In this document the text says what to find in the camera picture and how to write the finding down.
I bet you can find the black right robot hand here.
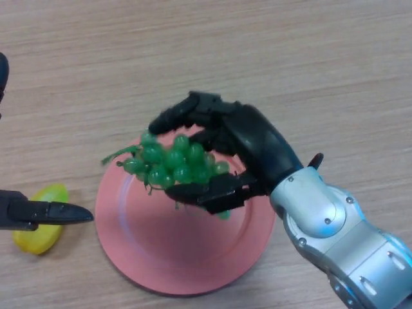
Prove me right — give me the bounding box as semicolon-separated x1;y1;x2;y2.
148;91;305;216

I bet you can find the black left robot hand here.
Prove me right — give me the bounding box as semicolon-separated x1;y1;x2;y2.
0;52;95;232

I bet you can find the pink round plate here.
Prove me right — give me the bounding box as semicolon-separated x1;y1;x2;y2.
95;126;277;296

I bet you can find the green grapes bunch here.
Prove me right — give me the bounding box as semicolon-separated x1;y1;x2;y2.
101;128;232;221

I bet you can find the yellow starfruit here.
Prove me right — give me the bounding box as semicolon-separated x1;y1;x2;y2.
12;183;69;256

